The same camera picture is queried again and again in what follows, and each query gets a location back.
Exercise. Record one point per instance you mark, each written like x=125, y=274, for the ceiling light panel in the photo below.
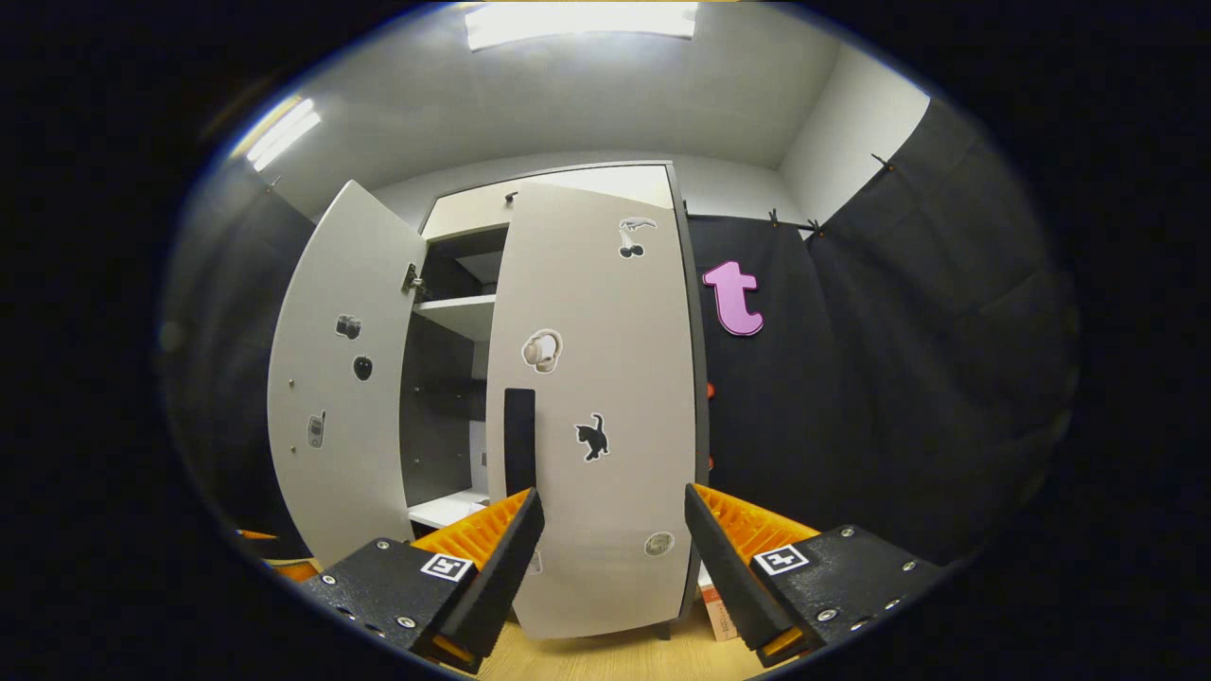
x=279, y=132
x=577, y=21

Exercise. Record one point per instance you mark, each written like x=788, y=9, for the red brown book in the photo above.
x=721, y=610

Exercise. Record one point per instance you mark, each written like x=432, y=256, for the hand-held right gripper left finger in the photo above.
x=501, y=577

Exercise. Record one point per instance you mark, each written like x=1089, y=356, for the cabinet door with camera sticker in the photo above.
x=331, y=473

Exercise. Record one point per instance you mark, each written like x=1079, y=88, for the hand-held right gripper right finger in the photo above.
x=724, y=586

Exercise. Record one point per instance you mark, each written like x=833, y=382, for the cabinet door with headphone sticker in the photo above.
x=605, y=322

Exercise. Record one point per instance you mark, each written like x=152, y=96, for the white grey shoe cabinet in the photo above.
x=445, y=397

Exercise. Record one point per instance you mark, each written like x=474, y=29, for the black backdrop cloth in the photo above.
x=899, y=378

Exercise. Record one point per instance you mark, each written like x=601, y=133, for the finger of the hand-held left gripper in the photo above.
x=257, y=535
x=298, y=571

